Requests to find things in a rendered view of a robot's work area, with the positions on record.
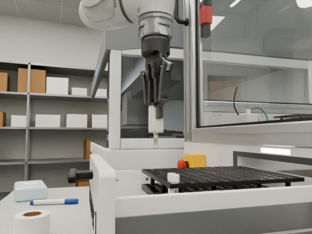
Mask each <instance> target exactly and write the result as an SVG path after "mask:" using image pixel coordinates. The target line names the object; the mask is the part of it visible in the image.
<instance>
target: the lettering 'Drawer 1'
mask: <svg viewBox="0 0 312 234"><path fill-rule="evenodd" d="M89 202H90V206H91V219H93V218H94V209H93V204H92V196H91V191H90V190H89ZM92 226H94V222H93V223H92ZM93 230H94V229H93ZM95 234H96V212H95Z"/></svg>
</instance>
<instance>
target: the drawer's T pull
mask: <svg viewBox="0 0 312 234"><path fill-rule="evenodd" d="M91 179H93V172H92V170H78V171H77V169H76V168H73V169H70V170H69V173H68V183H75V182H76V181H77V180H91Z"/></svg>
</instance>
